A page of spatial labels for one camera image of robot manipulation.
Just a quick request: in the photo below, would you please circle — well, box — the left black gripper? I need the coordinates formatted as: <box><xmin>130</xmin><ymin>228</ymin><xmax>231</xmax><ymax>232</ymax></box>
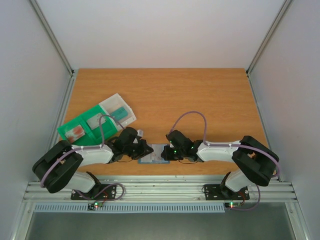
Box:
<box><xmin>124</xmin><ymin>139</ymin><xmax>154</xmax><ymax>160</ymax></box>

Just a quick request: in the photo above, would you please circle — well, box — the teal card holder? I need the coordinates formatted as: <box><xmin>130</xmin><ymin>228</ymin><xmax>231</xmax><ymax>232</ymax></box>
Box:
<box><xmin>137</xmin><ymin>144</ymin><xmax>170</xmax><ymax>165</ymax></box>

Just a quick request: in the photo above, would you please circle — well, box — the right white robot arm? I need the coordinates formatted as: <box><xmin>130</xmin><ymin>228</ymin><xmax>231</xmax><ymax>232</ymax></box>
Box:
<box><xmin>161</xmin><ymin>130</ymin><xmax>280</xmax><ymax>200</ymax></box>

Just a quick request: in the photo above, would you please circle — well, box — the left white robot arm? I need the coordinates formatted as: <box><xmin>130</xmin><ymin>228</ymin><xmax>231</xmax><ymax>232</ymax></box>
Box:
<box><xmin>32</xmin><ymin>127</ymin><xmax>154</xmax><ymax>200</ymax></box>

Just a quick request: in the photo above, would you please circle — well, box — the teal card in bin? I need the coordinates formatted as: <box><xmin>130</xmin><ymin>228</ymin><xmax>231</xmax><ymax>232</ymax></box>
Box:
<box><xmin>110</xmin><ymin>106</ymin><xmax>129</xmax><ymax>121</ymax></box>

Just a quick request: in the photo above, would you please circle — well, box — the grey card in tray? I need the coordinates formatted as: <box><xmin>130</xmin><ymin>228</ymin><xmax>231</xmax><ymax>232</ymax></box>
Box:
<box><xmin>86</xmin><ymin>113</ymin><xmax>106</xmax><ymax>130</ymax></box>

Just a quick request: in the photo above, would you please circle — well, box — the red white card in tray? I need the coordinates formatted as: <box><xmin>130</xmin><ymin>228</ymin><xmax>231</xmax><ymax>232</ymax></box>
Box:
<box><xmin>64</xmin><ymin>125</ymin><xmax>86</xmax><ymax>144</ymax></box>

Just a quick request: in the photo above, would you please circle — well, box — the green plastic tray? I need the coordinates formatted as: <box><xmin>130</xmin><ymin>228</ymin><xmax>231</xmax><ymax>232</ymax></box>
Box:
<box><xmin>57</xmin><ymin>105</ymin><xmax>117</xmax><ymax>146</ymax></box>

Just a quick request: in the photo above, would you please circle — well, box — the white translucent plastic bin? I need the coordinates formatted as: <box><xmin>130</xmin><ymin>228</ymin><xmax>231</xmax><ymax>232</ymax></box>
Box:
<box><xmin>98</xmin><ymin>93</ymin><xmax>137</xmax><ymax>131</ymax></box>

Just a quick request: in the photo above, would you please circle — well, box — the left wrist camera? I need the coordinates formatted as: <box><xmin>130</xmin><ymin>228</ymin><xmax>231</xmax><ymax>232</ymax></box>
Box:
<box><xmin>137</xmin><ymin>129</ymin><xmax>144</xmax><ymax>138</ymax></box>

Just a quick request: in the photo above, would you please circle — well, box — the aluminium front rail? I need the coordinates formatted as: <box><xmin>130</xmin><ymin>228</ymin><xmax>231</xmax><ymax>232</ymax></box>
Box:
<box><xmin>22</xmin><ymin>175</ymin><xmax>298</xmax><ymax>203</ymax></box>

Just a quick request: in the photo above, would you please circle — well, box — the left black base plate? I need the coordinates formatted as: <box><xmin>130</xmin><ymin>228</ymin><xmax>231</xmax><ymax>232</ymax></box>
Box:
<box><xmin>70</xmin><ymin>184</ymin><xmax>117</xmax><ymax>201</ymax></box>

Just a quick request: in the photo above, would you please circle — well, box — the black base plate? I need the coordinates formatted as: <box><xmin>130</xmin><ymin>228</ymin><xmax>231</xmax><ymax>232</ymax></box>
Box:
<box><xmin>70</xmin><ymin>184</ymin><xmax>117</xmax><ymax>201</ymax></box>
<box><xmin>201</xmin><ymin>184</ymin><xmax>250</xmax><ymax>201</ymax></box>

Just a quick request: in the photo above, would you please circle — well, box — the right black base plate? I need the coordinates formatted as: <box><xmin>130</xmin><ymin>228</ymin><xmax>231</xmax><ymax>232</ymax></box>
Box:
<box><xmin>201</xmin><ymin>184</ymin><xmax>250</xmax><ymax>201</ymax></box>

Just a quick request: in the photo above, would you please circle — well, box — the grey slotted cable duct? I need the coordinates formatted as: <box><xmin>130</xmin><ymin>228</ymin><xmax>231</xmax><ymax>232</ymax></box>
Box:
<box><xmin>33</xmin><ymin>202</ymin><xmax>225</xmax><ymax>214</ymax></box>

